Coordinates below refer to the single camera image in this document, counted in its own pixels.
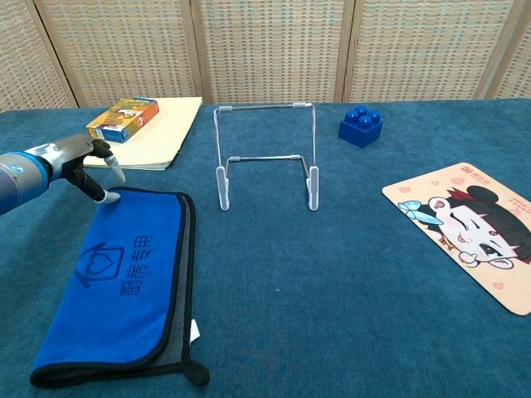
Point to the orange and blue carton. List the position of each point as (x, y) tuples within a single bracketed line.
[(124, 120)]

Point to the cartoon girl mouse pad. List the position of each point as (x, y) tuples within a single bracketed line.
[(464, 232)]

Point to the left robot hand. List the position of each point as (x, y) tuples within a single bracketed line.
[(70, 153)]

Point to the woven folding screen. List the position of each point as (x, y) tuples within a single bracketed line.
[(265, 49)]

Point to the blue building block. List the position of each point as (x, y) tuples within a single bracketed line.
[(359, 132)]

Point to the dark grey microfibre cloth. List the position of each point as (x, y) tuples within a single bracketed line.
[(103, 290)]

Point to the blue table cover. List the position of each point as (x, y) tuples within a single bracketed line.
[(290, 290)]

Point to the cream paper folder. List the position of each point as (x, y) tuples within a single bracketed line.
[(162, 141)]

